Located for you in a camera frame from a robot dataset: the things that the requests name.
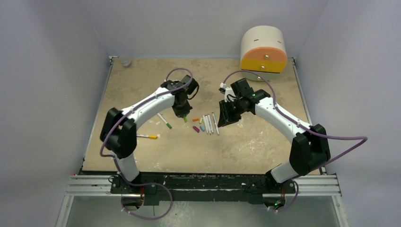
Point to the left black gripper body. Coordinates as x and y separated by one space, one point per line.
181 110

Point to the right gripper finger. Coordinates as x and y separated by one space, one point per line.
224 114
234 115

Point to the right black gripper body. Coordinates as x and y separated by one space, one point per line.
232 109

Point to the magenta cap marker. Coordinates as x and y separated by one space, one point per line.
215 123

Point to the blue cap marker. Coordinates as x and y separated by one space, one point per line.
208 124

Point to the pale yellow cap marker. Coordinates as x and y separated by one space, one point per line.
205 124

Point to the dark green cap marker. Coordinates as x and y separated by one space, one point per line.
164 120

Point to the magenta pen cap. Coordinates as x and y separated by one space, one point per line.
196 129

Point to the orange cap marker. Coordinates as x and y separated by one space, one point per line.
210 123

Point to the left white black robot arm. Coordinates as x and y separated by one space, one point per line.
119 131

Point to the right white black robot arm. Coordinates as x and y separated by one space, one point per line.
308 149

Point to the round three-drawer cabinet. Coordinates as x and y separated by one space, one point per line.
263 52

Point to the clear plastic cup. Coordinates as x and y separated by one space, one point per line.
125 61

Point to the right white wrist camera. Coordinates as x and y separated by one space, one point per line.
228 93

